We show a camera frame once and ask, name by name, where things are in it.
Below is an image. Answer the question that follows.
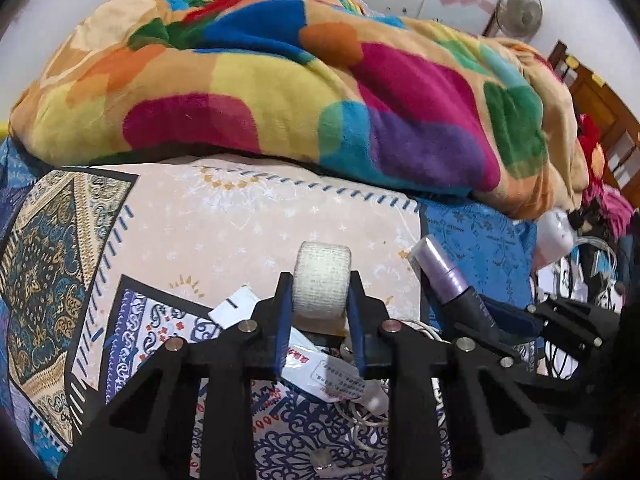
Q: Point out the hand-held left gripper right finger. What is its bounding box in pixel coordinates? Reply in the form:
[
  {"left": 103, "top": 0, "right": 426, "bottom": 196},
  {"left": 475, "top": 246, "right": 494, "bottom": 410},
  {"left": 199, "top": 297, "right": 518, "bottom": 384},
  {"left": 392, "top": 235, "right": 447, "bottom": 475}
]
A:
[{"left": 347, "top": 270, "right": 583, "bottom": 480}]

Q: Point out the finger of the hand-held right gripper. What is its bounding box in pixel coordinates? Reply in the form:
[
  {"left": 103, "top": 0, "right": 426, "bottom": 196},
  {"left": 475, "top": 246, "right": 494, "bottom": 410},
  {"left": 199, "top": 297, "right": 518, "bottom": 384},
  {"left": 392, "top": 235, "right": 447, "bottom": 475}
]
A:
[
  {"left": 527, "top": 295, "right": 623, "bottom": 361},
  {"left": 480, "top": 297, "right": 551, "bottom": 361}
]

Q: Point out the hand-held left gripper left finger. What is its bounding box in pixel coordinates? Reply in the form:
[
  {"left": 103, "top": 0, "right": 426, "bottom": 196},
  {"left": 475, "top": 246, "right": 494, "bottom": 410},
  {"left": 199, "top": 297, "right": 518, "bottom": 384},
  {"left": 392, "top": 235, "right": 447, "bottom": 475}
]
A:
[{"left": 57, "top": 271, "right": 296, "bottom": 480}]

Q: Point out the white bandage roll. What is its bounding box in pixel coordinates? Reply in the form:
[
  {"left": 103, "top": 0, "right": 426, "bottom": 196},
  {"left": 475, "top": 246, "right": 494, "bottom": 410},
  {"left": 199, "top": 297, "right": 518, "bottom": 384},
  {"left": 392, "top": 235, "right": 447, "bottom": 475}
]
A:
[{"left": 292, "top": 241, "right": 353, "bottom": 321}]

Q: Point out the purple and black tube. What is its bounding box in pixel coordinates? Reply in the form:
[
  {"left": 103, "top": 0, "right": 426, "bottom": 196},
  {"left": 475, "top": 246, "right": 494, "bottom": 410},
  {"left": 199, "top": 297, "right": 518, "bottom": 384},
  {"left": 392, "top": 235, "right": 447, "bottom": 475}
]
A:
[{"left": 407, "top": 235, "right": 502, "bottom": 332}]

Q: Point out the white printed plastic packet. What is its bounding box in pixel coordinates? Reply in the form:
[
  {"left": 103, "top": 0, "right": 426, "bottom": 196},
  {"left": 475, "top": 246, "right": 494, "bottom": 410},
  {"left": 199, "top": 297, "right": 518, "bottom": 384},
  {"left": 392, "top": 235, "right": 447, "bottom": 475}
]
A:
[{"left": 279, "top": 342, "right": 392, "bottom": 412}]

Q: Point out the white paper scrap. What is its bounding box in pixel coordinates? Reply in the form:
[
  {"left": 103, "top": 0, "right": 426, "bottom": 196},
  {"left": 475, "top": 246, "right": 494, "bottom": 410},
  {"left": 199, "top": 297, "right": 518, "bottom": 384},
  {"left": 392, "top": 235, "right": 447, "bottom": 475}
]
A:
[{"left": 207, "top": 285, "right": 262, "bottom": 329}]

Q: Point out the white pump lotion bottle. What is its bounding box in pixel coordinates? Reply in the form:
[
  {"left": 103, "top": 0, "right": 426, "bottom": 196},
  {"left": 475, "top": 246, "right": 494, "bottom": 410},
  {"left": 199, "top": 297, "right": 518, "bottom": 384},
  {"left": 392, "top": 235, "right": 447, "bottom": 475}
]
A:
[{"left": 532, "top": 208, "right": 574, "bottom": 267}]

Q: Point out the pink cloth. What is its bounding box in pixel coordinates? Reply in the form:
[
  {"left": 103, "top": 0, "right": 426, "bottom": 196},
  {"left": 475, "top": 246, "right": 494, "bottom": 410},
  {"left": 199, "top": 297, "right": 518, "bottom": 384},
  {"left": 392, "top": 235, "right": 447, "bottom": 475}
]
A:
[{"left": 582, "top": 180, "right": 638, "bottom": 233}]

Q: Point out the blue patterned bed sheet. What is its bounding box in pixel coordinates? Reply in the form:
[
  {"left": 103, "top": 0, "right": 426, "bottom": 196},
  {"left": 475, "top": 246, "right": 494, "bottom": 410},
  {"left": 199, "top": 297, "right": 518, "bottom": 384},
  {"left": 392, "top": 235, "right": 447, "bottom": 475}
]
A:
[{"left": 0, "top": 137, "right": 540, "bottom": 480}]

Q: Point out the red plush toy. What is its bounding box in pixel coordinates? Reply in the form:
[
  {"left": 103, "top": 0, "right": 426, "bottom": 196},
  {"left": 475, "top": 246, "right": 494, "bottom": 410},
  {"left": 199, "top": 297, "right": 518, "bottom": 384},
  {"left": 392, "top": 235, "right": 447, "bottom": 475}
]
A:
[{"left": 577, "top": 112, "right": 609, "bottom": 187}]

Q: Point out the wooden shelf cabinet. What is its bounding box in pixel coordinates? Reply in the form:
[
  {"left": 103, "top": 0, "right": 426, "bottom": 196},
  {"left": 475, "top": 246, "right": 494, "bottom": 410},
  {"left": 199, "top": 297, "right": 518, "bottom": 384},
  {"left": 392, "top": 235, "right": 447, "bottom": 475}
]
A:
[{"left": 547, "top": 40, "right": 640, "bottom": 211}]

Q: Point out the colourful patchwork blanket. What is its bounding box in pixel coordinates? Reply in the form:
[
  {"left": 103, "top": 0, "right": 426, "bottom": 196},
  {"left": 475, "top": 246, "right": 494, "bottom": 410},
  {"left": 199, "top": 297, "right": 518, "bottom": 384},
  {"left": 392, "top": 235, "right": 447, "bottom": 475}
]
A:
[{"left": 9, "top": 0, "right": 584, "bottom": 222}]

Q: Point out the standing electric fan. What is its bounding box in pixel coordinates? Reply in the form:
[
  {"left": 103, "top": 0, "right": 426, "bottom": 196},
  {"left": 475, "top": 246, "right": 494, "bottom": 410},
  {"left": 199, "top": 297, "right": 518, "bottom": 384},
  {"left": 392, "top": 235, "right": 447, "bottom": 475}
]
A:
[{"left": 497, "top": 0, "right": 544, "bottom": 37}]

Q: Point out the tangle of cables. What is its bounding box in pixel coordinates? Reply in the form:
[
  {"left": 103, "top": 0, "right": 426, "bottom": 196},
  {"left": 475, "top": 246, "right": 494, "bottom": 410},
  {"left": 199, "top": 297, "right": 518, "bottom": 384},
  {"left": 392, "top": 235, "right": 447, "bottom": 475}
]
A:
[{"left": 530, "top": 236, "right": 622, "bottom": 382}]

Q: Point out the thin white cord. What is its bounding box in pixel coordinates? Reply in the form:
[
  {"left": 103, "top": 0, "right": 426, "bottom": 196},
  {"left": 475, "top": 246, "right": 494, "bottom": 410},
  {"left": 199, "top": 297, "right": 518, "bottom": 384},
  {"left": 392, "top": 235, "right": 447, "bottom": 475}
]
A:
[{"left": 334, "top": 320, "right": 452, "bottom": 457}]

